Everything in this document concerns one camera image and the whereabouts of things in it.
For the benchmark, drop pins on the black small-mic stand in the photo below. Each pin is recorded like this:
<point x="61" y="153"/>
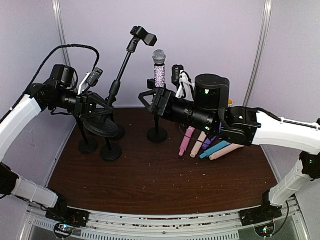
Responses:
<point x="110" y="151"/>

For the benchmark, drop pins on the purple microphone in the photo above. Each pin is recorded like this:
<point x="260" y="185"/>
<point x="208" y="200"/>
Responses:
<point x="208" y="142"/>

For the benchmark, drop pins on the black pink-mic stand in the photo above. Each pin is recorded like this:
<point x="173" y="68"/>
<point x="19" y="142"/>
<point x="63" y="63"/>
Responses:
<point x="117" y="87"/>

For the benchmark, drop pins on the aluminium front rail base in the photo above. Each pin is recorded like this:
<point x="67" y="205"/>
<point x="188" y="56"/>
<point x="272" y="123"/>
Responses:
<point x="221" y="225"/>

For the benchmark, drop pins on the blue-head microphone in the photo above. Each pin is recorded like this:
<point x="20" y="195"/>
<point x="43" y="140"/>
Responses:
<point x="219" y="146"/>

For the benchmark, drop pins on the white floral mug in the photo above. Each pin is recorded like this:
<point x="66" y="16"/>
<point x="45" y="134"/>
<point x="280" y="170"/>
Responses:
<point x="230" y="102"/>

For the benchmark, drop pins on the aluminium right corner post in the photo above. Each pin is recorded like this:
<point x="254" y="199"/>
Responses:
<point x="264" y="31"/>

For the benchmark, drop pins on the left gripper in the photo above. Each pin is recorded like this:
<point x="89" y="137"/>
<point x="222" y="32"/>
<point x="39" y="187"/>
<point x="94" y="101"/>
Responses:
<point x="86" y="101"/>

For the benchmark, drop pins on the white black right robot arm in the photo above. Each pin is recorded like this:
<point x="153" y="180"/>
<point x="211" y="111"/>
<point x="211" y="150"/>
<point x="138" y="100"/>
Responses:
<point x="209" y="112"/>

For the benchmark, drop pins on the glitter silver-head microphone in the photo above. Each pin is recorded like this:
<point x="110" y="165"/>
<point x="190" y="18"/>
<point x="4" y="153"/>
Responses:
<point x="159" y="58"/>

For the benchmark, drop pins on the black glitter-mic stand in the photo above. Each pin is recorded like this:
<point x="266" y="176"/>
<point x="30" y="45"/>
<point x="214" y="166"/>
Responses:
<point x="157" y="134"/>

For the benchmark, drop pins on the pale pink small microphone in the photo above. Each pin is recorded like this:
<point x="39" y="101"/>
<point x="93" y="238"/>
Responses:
<point x="197" y="146"/>

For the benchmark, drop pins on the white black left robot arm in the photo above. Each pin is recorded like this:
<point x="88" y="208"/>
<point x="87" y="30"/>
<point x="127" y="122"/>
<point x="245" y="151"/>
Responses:
<point x="56" y="92"/>

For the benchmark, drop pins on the aluminium left corner post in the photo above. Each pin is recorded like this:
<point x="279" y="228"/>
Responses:
<point x="60" y="29"/>

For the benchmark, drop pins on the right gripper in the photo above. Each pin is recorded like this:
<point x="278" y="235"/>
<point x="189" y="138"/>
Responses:
<point x="162" y="95"/>

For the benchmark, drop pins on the beige pink microphone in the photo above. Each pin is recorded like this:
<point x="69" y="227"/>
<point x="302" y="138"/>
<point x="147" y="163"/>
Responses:
<point x="228" y="149"/>

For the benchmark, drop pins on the black blue-mic stand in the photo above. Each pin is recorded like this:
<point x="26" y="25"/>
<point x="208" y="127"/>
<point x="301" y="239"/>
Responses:
<point x="121" y="129"/>

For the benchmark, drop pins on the aluminium corner post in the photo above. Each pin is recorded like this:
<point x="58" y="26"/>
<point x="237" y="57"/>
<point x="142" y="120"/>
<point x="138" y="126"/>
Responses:
<point x="60" y="29"/>
<point x="264" y="31"/>

